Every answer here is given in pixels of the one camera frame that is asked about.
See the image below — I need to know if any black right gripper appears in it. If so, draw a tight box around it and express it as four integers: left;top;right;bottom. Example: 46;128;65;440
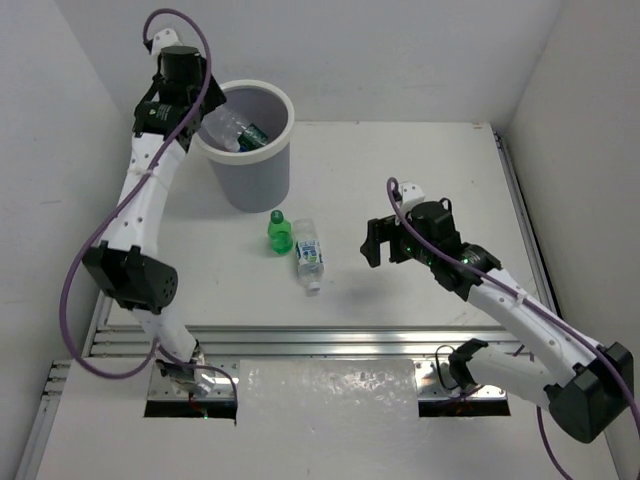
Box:
360;213;436;267

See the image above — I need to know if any clear unlabelled bottle blue cap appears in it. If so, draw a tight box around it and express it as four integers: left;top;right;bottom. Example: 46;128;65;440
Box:
202;105;249;153

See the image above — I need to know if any clear bottle dark green label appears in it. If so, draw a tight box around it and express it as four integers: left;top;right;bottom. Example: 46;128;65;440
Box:
237;123;269;152

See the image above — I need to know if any clear bottle green white label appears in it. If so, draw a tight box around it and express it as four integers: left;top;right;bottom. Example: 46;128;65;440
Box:
292;219;324;295

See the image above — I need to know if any green plastic bottle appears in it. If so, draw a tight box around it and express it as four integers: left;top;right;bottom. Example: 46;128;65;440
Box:
267;210;293;255

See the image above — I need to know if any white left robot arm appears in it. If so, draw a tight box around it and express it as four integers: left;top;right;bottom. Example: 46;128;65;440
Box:
82;45;226;398

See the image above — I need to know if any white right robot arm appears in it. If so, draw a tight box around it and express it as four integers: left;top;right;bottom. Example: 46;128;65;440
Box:
360;198;639;443

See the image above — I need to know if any grey bin with white rim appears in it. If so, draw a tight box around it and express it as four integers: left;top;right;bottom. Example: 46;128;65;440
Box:
192;79;295;213

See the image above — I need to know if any white front cover panel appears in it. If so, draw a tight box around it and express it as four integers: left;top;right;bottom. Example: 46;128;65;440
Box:
237;359;418;427

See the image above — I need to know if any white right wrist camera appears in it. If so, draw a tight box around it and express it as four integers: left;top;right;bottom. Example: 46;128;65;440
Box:
393;181;425;215

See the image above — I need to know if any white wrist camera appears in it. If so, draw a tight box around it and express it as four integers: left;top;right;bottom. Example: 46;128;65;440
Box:
143;27;183;58
393;181;425;215

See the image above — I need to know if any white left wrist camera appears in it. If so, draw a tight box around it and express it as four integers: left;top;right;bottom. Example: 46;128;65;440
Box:
143;27;183;58

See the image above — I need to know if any aluminium front rail frame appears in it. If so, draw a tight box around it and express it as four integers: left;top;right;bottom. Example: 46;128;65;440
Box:
39;324;596;416

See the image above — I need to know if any aluminium left side rail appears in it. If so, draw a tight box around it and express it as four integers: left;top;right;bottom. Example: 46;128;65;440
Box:
15;294;112;480

